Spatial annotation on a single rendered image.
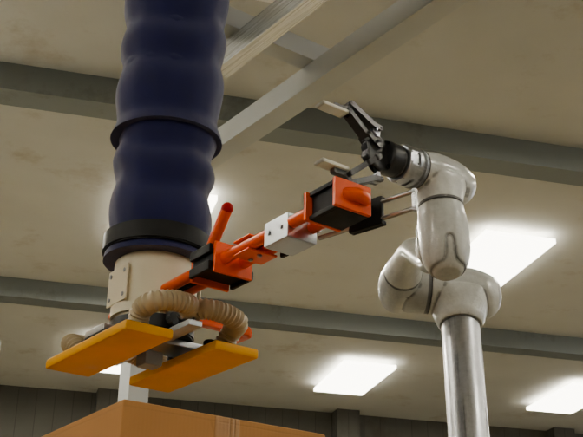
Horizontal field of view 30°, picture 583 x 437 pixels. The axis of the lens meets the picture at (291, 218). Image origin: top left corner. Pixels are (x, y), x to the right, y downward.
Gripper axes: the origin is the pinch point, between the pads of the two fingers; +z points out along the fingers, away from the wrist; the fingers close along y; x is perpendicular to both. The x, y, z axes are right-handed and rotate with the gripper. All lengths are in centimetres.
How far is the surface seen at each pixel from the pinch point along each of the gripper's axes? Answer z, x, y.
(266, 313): -431, 645, -241
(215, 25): 18.1, 15.5, -27.8
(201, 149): 18.4, 17.6, 2.4
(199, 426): 28, -3, 67
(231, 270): 22.3, -2.2, 37.1
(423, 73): -266, 248, -244
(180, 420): 32, -3, 66
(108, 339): 35, 18, 48
